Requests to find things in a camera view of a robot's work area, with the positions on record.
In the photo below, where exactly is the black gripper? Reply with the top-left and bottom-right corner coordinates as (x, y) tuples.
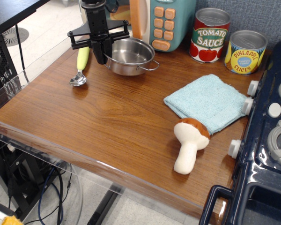
(67, 20), (130, 65)

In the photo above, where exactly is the small steel pot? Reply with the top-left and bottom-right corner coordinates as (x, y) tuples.
(105, 37), (160, 76)

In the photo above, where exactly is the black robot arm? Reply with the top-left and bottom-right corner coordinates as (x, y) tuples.
(67, 0), (130, 65)

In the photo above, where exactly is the toy microwave oven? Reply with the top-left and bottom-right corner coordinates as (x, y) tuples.
(79, 0), (197, 53)

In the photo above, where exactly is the black desk left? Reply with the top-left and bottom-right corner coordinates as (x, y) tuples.
(0, 0), (49, 35)

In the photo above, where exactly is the tomato sauce can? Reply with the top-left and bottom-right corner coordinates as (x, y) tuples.
(189, 7), (231, 63)

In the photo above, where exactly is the light blue cloth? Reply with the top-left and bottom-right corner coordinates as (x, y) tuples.
(163, 74), (246, 135)

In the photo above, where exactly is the plush mushroom toy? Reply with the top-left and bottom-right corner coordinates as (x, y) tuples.
(174, 118), (210, 175)

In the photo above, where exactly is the clear acrylic table guard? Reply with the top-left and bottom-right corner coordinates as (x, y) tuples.
(0, 48), (230, 211)

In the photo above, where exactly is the pineapple slices can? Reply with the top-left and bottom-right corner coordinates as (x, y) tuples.
(224, 30), (268, 75)

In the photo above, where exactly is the dark blue toy stove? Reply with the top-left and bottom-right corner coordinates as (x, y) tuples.
(200, 41), (281, 225)

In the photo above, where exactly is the spoon with green handle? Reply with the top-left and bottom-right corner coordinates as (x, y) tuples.
(69, 47), (90, 86)

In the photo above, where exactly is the blue floor cable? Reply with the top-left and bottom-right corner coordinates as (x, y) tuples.
(38, 168), (64, 225)

